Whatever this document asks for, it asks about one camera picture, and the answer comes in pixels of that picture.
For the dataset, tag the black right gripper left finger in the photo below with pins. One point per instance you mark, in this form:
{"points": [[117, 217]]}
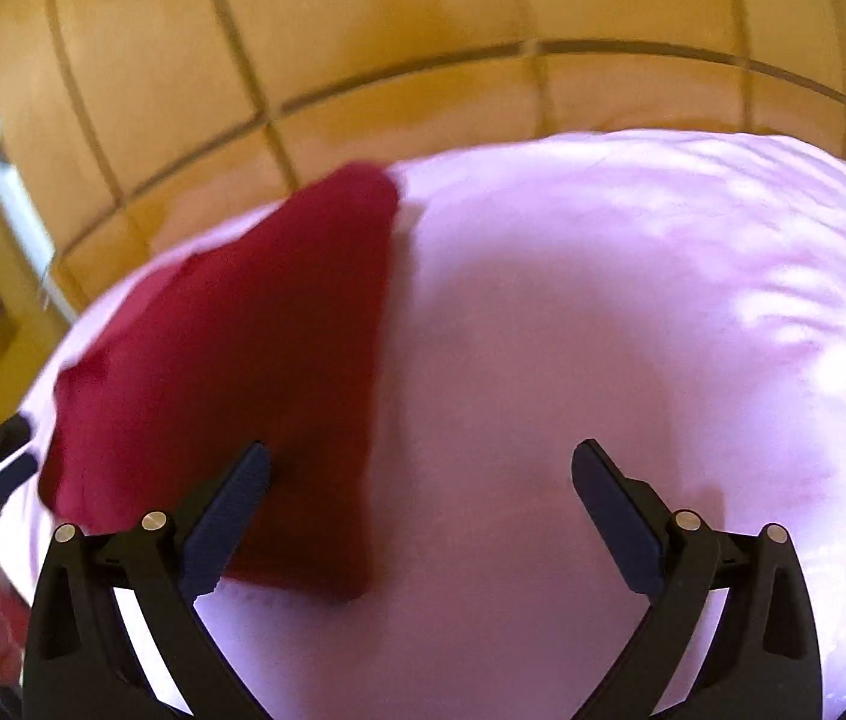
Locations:
{"points": [[80, 662]]}

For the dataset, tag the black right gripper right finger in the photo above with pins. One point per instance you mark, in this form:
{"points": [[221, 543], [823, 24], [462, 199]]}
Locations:
{"points": [[763, 661]]}

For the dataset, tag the dark red garment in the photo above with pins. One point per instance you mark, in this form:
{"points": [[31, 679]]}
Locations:
{"points": [[268, 339]]}

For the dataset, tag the pink bedspread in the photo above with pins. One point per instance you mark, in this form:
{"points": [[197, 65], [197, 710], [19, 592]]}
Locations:
{"points": [[679, 297]]}

